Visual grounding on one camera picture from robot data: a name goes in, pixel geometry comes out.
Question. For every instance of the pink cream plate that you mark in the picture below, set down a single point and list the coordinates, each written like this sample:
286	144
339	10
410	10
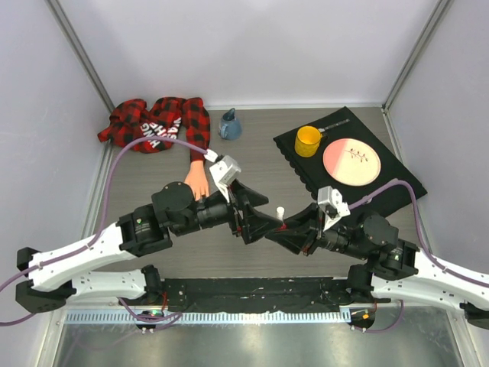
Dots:
351	162

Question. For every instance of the mannequin hand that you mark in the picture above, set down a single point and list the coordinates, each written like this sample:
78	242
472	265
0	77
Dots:
197	181

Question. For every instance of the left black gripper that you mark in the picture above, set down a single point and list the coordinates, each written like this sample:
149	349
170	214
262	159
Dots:
253	225

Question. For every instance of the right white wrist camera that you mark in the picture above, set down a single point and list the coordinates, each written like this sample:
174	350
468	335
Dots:
331	202

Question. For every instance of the white nail polish cap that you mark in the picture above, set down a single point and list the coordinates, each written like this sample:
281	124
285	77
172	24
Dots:
280	211

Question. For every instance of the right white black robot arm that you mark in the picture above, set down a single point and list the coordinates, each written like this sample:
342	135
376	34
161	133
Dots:
390	268

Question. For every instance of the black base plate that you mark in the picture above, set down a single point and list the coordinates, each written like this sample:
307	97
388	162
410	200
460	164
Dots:
256	295

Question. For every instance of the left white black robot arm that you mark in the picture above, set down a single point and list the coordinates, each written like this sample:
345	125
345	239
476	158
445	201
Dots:
72	272

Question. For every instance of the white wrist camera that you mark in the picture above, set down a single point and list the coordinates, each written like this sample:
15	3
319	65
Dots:
331	202
224	170

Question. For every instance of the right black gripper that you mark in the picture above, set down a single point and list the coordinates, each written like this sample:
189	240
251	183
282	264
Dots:
296	236

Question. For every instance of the red black plaid shirt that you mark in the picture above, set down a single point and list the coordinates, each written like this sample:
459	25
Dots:
160	124

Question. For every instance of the black placemat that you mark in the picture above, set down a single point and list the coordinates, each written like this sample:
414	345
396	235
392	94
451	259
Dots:
311	170

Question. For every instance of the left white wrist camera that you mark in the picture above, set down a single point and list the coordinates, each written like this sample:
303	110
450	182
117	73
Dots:
224	170

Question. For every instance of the blue ceramic jug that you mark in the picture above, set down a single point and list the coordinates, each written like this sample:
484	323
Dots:
230	126

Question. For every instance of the yellow mug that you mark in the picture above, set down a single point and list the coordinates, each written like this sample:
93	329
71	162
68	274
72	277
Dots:
307	141

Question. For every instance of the dark handled knife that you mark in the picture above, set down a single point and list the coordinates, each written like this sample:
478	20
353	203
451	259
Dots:
334	125

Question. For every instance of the white cable duct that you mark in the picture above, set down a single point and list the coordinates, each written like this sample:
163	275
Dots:
79	317

